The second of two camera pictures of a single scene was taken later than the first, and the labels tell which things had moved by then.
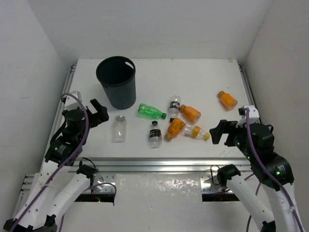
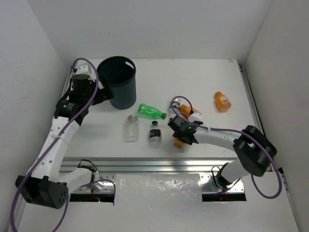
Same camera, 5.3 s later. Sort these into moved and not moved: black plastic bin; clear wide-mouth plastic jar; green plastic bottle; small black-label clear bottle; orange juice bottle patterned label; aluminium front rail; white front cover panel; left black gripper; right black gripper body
Moved: right black gripper body; orange juice bottle patterned label; clear wide-mouth plastic jar; left black gripper
Not moved: black plastic bin; aluminium front rail; white front cover panel; small black-label clear bottle; green plastic bottle
